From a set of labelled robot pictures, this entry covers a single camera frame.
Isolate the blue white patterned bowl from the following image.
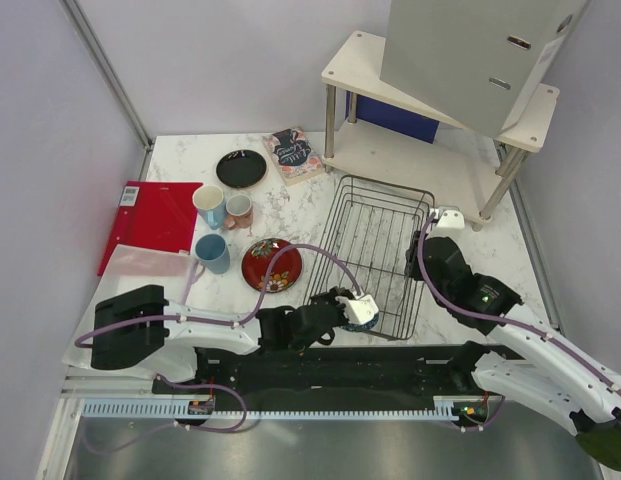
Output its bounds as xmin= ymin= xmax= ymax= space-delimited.
xmin=340 ymin=315 xmax=379 ymax=333

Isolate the red floral plate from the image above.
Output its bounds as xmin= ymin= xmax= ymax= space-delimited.
xmin=240 ymin=238 xmax=304 ymax=294

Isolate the blue plastic tumbler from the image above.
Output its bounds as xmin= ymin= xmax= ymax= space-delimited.
xmin=195 ymin=233 xmax=230 ymax=275

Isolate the pink ceramic mug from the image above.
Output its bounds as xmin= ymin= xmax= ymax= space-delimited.
xmin=225 ymin=194 xmax=253 ymax=230

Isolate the light blue ceramic mug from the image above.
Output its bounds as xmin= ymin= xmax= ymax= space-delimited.
xmin=192 ymin=185 xmax=227 ymax=230

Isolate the black plate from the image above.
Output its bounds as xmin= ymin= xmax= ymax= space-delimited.
xmin=216 ymin=150 xmax=267 ymax=189

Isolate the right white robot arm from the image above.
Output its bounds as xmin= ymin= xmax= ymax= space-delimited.
xmin=405 ymin=229 xmax=621 ymax=472

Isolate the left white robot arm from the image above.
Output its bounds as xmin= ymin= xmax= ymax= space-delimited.
xmin=76 ymin=285 xmax=347 ymax=393

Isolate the white two-tier shelf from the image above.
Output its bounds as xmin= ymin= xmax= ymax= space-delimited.
xmin=322 ymin=31 xmax=559 ymax=231

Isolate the floral cover book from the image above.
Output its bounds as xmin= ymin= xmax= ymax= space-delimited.
xmin=263 ymin=127 xmax=325 ymax=186

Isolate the blue folder under shelf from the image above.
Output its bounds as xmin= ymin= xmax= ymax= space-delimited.
xmin=356 ymin=95 xmax=439 ymax=144

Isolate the clear plastic sleeve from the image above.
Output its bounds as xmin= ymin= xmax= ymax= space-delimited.
xmin=63 ymin=245 xmax=198 ymax=374

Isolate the red plastic folder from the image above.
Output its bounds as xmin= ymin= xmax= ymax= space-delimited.
xmin=97 ymin=181 xmax=202 ymax=276

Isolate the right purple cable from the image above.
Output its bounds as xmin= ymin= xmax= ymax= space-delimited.
xmin=414 ymin=214 xmax=621 ymax=401

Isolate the purple cable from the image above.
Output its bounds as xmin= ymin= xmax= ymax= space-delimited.
xmin=414 ymin=214 xmax=621 ymax=401
xmin=74 ymin=243 xmax=366 ymax=454

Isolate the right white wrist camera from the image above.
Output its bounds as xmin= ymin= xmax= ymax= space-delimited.
xmin=430 ymin=206 xmax=465 ymax=232

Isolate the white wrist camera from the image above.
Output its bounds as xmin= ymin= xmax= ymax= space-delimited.
xmin=336 ymin=294 xmax=379 ymax=326
xmin=430 ymin=206 xmax=465 ymax=232

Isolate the black wire dish rack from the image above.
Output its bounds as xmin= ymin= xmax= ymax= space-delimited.
xmin=320 ymin=175 xmax=435 ymax=341

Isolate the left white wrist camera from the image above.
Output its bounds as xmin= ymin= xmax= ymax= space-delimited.
xmin=336 ymin=294 xmax=379 ymax=326

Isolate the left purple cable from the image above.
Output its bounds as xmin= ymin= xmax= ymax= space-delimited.
xmin=74 ymin=243 xmax=366 ymax=454

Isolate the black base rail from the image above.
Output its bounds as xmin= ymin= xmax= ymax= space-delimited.
xmin=152 ymin=341 xmax=520 ymax=409

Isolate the white cable duct rail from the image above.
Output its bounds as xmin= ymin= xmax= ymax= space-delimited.
xmin=81 ymin=398 xmax=490 ymax=421

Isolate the grey ring binder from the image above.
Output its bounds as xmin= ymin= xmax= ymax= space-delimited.
xmin=380 ymin=0 xmax=586 ymax=138

